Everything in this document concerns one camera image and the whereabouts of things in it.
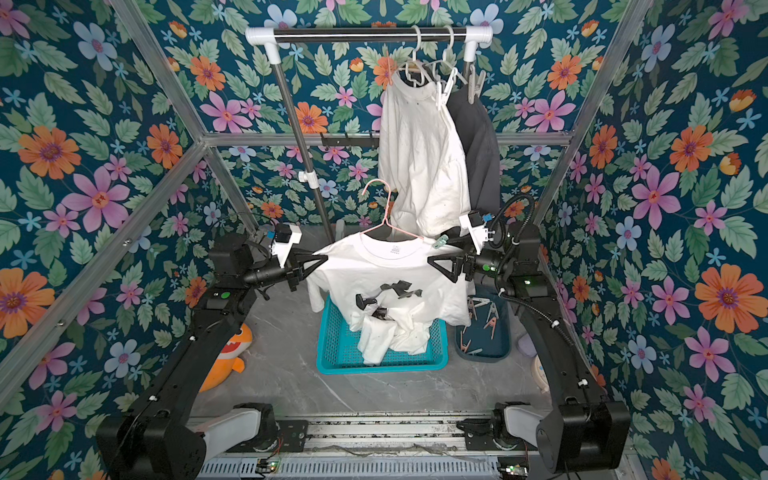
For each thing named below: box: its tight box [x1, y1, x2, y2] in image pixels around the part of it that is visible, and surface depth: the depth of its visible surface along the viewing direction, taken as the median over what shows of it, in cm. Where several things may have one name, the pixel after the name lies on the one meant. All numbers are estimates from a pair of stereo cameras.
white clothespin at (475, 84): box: [468, 64, 486, 105], surface depth 55 cm
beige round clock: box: [531, 354, 550, 394], surface depth 82 cm
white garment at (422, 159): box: [378, 75, 471, 237], surface depth 68 cm
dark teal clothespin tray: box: [454, 293, 512, 363], surface depth 92 cm
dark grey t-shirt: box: [448, 86, 501, 214], surface depth 60 cm
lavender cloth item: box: [517, 333, 537, 357], surface depth 87 cm
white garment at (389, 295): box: [307, 234, 471, 363], surface depth 81 cm
